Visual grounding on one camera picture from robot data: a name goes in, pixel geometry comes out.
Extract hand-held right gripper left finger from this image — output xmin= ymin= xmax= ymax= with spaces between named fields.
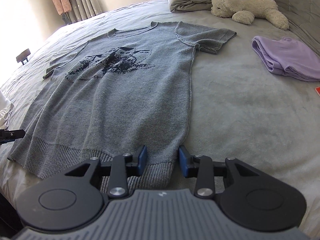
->
xmin=64 ymin=145 xmax=148 ymax=198

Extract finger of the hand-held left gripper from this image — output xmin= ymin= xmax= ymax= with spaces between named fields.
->
xmin=0 ymin=129 xmax=26 ymax=144

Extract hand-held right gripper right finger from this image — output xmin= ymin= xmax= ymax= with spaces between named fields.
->
xmin=178 ymin=146 xmax=260 ymax=198

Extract grey knit short-sleeve sweater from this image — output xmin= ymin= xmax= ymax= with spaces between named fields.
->
xmin=7 ymin=21 xmax=237 ymax=193

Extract white cloth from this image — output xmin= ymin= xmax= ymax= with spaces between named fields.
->
xmin=0 ymin=90 xmax=15 ymax=128

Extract grey star-patterned curtain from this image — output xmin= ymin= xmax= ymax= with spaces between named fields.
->
xmin=64 ymin=0 xmax=103 ymax=23

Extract folded purple garment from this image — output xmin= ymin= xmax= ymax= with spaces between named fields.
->
xmin=251 ymin=35 xmax=320 ymax=82

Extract white plush dog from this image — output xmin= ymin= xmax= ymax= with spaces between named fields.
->
xmin=211 ymin=0 xmax=290 ymax=30

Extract grey quilted headboard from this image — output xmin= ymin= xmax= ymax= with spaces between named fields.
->
xmin=260 ymin=0 xmax=320 ymax=53

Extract black rectangular bracket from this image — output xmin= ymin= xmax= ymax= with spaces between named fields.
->
xmin=16 ymin=49 xmax=31 ymax=65

